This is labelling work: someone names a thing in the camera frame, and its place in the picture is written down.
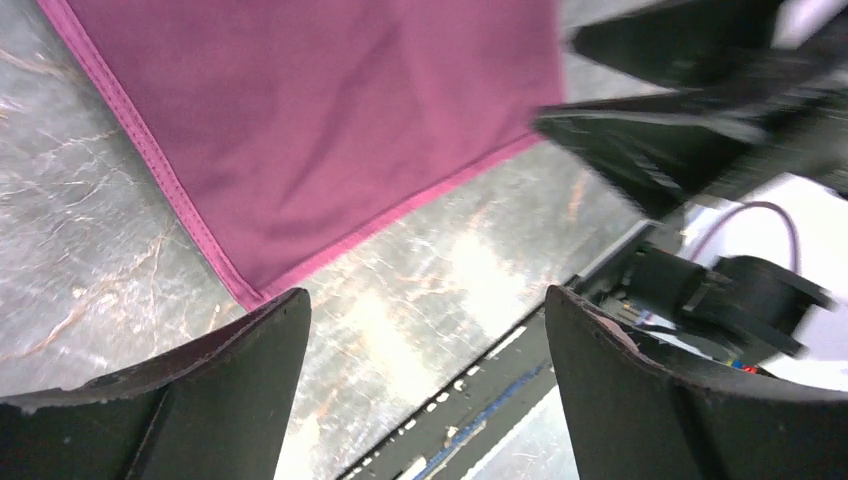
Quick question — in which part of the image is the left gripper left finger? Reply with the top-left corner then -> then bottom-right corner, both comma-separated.
1,288 -> 311,479

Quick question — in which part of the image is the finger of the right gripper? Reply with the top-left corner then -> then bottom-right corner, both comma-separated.
533,92 -> 768,219
571,0 -> 781,88

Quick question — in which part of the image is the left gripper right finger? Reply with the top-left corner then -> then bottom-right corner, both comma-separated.
545,286 -> 847,479

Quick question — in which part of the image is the purple cloth napkin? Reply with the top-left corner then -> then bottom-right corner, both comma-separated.
40,1 -> 563,310

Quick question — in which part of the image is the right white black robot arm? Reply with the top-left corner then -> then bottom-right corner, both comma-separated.
533,1 -> 847,363

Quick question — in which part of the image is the aluminium frame rail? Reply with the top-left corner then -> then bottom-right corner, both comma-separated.
457,218 -> 657,480

